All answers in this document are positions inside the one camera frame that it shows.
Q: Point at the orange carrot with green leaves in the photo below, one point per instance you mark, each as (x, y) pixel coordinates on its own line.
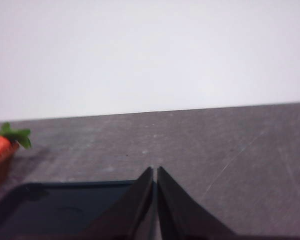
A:
(0, 147)

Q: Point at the black rectangular tray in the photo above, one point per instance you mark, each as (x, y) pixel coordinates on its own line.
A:
(52, 210)

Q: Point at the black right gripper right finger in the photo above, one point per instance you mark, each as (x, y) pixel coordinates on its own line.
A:
(180, 215)

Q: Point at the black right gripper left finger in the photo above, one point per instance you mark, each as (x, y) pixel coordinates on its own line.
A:
(130, 215)

